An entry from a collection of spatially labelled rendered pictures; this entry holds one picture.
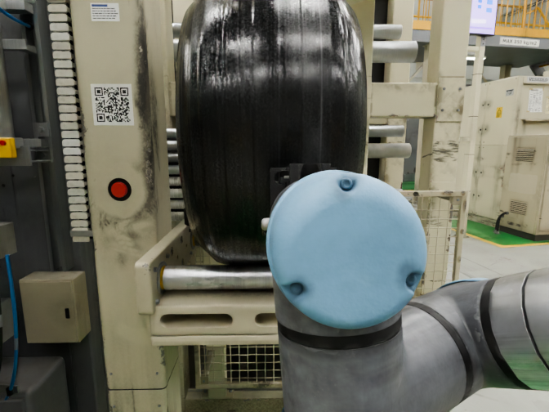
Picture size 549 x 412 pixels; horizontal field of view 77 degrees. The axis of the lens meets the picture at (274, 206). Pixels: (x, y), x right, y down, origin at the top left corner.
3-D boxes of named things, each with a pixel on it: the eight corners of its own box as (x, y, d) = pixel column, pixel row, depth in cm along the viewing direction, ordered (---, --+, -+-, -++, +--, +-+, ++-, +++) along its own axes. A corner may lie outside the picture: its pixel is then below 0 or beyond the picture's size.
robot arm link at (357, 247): (274, 360, 16) (258, 172, 15) (271, 289, 27) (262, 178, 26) (447, 346, 16) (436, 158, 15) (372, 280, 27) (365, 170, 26)
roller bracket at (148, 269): (136, 317, 60) (132, 263, 58) (188, 248, 99) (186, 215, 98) (156, 316, 60) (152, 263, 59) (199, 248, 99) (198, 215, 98)
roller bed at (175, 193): (154, 223, 109) (149, 126, 103) (167, 213, 123) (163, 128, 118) (217, 223, 109) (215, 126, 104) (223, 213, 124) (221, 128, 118)
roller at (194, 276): (164, 270, 68) (161, 293, 66) (158, 261, 64) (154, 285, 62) (340, 269, 69) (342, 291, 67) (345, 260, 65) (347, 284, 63)
